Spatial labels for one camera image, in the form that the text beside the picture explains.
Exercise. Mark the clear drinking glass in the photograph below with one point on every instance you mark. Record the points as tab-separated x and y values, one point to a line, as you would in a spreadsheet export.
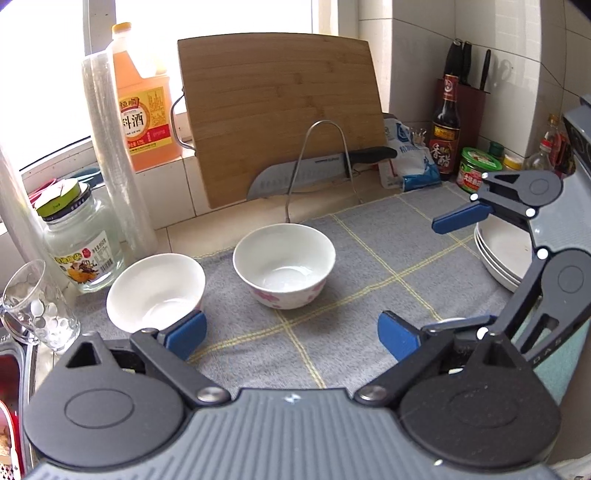
41	314

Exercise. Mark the clear plastic wrap roll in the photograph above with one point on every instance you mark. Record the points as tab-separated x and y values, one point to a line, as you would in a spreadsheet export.
115	161

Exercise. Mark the red plastic basin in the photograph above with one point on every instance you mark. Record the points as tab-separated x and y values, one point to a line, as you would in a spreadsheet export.
9	415

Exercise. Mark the stack of white plates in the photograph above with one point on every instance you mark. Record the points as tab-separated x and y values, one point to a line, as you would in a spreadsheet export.
508	244

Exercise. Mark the dark vinegar bottle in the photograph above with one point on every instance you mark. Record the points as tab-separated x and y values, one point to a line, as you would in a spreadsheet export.
445	138

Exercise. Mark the bamboo cutting board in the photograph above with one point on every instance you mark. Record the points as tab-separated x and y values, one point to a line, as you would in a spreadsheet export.
277	115

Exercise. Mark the grey checked cloth mat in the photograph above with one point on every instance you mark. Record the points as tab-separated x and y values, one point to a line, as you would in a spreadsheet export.
369	258

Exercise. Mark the green-lid glass jar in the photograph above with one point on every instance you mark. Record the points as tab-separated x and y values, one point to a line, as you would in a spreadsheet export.
83	249

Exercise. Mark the white blue salt bag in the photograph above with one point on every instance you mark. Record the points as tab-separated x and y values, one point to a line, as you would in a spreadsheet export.
411	161

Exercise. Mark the dark red knife block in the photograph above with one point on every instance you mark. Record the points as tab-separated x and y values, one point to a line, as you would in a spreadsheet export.
473	120

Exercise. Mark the gold-cap oil bottle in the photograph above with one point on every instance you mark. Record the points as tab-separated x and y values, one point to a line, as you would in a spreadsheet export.
553	122

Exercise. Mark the red-cap glass bottle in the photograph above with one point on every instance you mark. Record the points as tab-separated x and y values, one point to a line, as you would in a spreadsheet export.
540	159

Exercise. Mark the white pink-floral bowl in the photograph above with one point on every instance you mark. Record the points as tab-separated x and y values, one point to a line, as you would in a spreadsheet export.
152	290
281	277

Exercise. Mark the clear plastic film roll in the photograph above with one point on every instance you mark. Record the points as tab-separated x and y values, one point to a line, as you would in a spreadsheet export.
18	207

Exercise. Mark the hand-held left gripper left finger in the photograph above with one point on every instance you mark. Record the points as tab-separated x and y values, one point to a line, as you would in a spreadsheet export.
187	333

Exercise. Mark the orange cooking wine jug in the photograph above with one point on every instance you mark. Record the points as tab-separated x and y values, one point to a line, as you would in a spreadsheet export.
143	120

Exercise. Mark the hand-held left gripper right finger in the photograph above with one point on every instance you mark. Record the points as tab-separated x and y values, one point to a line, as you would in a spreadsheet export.
397	334

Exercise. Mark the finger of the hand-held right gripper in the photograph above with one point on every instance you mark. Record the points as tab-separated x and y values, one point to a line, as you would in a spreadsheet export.
524	300
461	219

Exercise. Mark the green-lid sauce jar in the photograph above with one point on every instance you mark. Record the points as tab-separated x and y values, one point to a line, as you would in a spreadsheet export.
471	170

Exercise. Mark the dark red sauce bottle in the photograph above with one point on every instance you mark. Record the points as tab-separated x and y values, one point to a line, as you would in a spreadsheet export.
564	152

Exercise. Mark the small green-cap jar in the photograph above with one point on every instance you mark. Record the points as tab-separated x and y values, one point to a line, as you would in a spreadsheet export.
496	148

